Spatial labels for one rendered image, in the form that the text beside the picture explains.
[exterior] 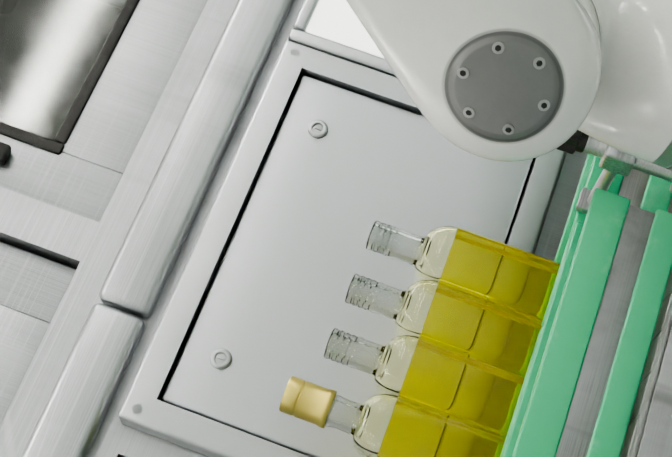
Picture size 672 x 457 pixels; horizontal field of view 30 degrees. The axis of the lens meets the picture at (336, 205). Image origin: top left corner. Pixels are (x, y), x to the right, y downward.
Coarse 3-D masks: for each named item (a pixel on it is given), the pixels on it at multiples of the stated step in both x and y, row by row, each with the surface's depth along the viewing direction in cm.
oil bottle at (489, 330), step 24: (408, 288) 116; (432, 288) 115; (456, 288) 116; (408, 312) 115; (432, 312) 114; (456, 312) 115; (480, 312) 115; (504, 312) 115; (432, 336) 114; (456, 336) 114; (480, 336) 114; (504, 336) 114; (528, 336) 114; (504, 360) 113; (528, 360) 113
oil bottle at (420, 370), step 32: (384, 352) 113; (416, 352) 113; (448, 352) 113; (384, 384) 112; (416, 384) 111; (448, 384) 112; (480, 384) 112; (512, 384) 112; (480, 416) 111; (512, 416) 111
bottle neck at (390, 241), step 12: (372, 228) 119; (384, 228) 119; (396, 228) 120; (372, 240) 119; (384, 240) 119; (396, 240) 119; (408, 240) 119; (420, 240) 119; (384, 252) 119; (396, 252) 119; (408, 252) 119
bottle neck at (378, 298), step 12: (360, 276) 118; (348, 288) 117; (360, 288) 117; (372, 288) 117; (384, 288) 117; (348, 300) 117; (360, 300) 117; (372, 300) 116; (384, 300) 116; (396, 300) 116; (372, 312) 117; (384, 312) 117
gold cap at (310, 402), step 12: (288, 384) 112; (300, 384) 112; (312, 384) 113; (288, 396) 112; (300, 396) 112; (312, 396) 112; (324, 396) 112; (288, 408) 112; (300, 408) 112; (312, 408) 112; (324, 408) 111; (312, 420) 112; (324, 420) 112
